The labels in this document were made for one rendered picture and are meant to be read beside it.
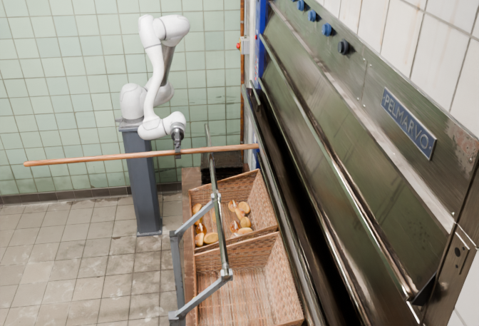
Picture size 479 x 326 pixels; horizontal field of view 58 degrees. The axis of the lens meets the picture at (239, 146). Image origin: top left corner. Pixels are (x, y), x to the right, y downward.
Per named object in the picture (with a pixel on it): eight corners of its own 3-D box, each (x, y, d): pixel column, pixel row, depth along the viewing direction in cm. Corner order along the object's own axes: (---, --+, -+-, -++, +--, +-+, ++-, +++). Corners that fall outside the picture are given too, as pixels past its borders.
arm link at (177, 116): (188, 133, 260) (167, 139, 260) (187, 120, 273) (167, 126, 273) (182, 118, 254) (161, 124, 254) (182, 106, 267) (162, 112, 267)
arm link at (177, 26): (137, 97, 312) (164, 88, 324) (149, 113, 307) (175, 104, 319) (153, 11, 253) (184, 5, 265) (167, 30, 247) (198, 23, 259)
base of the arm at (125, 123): (117, 116, 312) (115, 109, 309) (147, 114, 314) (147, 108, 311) (114, 128, 297) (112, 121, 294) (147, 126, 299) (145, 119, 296)
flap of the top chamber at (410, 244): (266, 38, 241) (279, 3, 232) (420, 304, 90) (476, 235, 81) (258, 36, 240) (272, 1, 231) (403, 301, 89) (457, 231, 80)
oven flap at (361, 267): (264, 81, 255) (276, 50, 246) (396, 375, 104) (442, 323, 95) (257, 79, 254) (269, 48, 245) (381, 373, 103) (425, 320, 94)
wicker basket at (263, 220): (259, 200, 297) (260, 167, 283) (277, 261, 250) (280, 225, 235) (188, 207, 291) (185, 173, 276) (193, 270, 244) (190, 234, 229)
